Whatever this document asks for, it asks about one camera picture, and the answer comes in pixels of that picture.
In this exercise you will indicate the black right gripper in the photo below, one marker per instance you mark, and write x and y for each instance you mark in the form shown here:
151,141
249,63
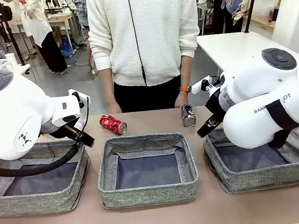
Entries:
216,105

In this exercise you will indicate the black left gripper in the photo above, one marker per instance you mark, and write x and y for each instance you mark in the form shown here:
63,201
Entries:
58,131

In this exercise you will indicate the clear bottle with pink label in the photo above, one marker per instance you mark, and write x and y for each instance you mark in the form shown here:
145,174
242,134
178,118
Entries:
79,124

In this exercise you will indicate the crushed dark blue can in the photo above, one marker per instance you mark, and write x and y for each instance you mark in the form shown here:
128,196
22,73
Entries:
189,116

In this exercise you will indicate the person's left forearm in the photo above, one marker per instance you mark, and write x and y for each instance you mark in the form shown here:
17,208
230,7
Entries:
187,71

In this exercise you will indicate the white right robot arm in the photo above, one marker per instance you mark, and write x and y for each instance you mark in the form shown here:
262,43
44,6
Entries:
258,112

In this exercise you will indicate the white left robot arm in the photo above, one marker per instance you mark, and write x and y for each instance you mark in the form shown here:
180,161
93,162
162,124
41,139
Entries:
11,112

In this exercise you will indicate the person's right forearm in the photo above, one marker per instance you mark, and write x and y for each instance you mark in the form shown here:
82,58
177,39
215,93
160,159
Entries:
107,87

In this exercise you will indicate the person's left hand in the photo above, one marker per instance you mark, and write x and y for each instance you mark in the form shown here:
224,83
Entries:
181,101

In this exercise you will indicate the person's right hand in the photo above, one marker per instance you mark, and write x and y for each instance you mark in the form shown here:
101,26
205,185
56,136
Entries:
114,108

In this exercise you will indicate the crushed red soda can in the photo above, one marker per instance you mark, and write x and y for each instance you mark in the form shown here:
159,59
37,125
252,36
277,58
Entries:
112,124

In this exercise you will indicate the orange wrist watch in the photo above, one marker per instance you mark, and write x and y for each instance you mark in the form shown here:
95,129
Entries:
185,89

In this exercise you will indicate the black trousers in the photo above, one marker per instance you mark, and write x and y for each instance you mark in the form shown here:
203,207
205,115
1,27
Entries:
150,96

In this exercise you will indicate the grey fabric basket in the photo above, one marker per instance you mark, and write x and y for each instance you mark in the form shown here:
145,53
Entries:
147,194
264,177
54,198

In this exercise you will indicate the blue plastic bag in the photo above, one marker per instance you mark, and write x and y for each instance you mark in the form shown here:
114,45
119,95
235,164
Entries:
66,49

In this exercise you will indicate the white side table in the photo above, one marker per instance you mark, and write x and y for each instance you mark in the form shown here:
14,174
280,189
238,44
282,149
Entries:
23,68

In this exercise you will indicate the person in white sweater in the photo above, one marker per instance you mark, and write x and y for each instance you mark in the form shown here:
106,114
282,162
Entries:
157,31

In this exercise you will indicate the white paper cup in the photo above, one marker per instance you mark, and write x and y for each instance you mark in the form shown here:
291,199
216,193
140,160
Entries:
10,60

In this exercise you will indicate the background workbench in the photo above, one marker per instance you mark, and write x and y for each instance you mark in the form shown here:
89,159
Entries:
61,21

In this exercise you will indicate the bystander in white coat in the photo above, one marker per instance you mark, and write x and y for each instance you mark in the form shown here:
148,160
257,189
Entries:
40,27

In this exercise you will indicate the black tripod pole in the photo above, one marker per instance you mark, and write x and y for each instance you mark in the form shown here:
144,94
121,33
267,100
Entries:
12,37

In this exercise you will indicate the black stand pole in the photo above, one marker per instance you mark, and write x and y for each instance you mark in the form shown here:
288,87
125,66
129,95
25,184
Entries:
251,4

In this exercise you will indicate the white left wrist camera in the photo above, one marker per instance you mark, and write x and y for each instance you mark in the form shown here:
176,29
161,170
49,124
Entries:
80,97

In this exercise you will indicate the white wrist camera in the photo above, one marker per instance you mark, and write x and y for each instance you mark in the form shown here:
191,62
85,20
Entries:
80,97
202,84

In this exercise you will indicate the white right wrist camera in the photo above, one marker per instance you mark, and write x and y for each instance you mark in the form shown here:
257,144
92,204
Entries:
202,84

